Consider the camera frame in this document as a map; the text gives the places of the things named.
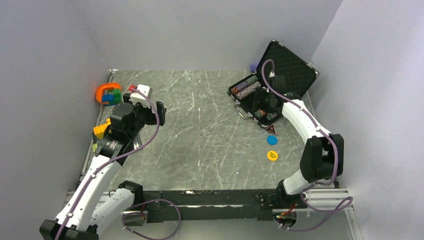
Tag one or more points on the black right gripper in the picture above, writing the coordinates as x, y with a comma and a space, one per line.
264, 94

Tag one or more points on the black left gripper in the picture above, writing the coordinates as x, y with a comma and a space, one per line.
152, 119

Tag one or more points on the black poker chip case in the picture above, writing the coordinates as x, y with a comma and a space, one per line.
299, 76

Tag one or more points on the purple poker chip stack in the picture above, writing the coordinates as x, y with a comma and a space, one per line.
241, 86

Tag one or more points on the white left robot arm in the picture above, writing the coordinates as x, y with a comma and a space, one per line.
83, 218

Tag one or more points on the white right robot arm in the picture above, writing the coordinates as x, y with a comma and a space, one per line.
319, 164

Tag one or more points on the blue orange ten chip stack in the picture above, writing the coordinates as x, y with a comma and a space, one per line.
248, 90

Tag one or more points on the triangular red warning card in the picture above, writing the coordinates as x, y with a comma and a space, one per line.
271, 130

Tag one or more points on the purple object behind case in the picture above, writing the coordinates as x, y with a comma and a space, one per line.
253, 68

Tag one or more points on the blue round button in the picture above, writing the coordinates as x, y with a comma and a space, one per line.
272, 140

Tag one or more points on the perforated metal plate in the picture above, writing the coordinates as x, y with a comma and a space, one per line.
137, 142

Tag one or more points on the green toy block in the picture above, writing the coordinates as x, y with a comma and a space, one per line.
117, 95

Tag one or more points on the yellow dealer button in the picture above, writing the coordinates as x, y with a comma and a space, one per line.
272, 155

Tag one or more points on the blue toy block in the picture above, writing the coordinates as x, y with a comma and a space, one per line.
107, 98

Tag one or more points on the orange plastic bowl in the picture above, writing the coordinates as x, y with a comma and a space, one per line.
105, 89

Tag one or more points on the yellow toy block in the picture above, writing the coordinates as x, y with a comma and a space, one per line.
99, 130

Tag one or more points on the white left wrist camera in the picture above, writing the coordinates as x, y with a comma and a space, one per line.
138, 94

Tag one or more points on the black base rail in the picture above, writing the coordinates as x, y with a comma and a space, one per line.
159, 210

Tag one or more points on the aluminium frame rail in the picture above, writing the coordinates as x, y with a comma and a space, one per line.
325, 199

